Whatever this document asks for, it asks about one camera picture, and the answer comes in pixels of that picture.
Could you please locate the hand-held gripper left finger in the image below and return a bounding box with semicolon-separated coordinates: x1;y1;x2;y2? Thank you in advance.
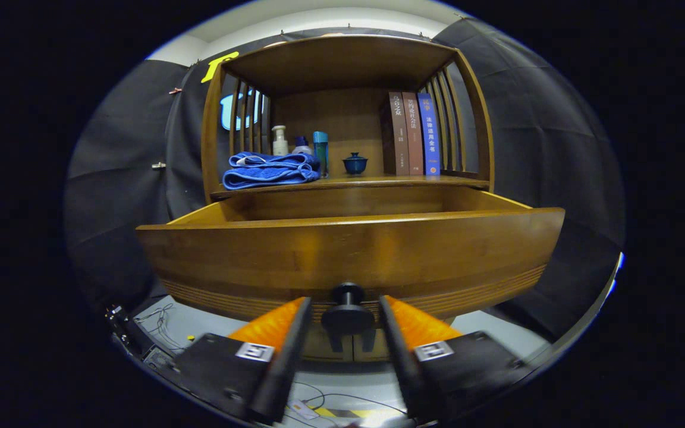
173;296;313;424

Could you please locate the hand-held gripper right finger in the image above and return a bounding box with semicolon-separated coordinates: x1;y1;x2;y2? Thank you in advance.
378;294;533;420

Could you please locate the wooden drawer with black knob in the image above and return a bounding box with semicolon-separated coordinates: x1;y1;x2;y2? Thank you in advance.
136;185;566;336

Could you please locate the wooden cabinet door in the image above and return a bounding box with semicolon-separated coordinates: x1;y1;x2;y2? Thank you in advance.
351;326;395;363
302;324;352;363

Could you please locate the wooden countertop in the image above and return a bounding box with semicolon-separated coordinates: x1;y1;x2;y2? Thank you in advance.
212;172;491;200

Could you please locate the yellow black striped tape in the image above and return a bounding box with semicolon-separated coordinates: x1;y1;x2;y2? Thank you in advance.
316;407;382;418

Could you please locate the dark electronic box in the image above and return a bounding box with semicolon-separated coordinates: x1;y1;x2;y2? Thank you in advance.
142;345;175;370

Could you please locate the blue folded towel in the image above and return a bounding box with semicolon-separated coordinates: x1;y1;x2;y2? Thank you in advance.
222;152;322;191

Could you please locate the blue lidded teacup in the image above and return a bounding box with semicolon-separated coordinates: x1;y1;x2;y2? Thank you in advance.
342;152;369;176

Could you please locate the teal bottle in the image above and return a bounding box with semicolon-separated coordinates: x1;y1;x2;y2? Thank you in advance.
313;131;329;178

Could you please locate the dark brown book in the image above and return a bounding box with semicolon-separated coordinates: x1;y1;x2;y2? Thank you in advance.
380;91;410;177

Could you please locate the reddish brown book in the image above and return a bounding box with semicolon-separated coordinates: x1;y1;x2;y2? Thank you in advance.
402;92;425;176

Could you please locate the blue book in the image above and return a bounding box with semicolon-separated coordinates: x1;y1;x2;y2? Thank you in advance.
417;92;441;176

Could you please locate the black backdrop cloth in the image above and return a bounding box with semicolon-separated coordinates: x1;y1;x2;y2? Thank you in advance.
63;18;626;342

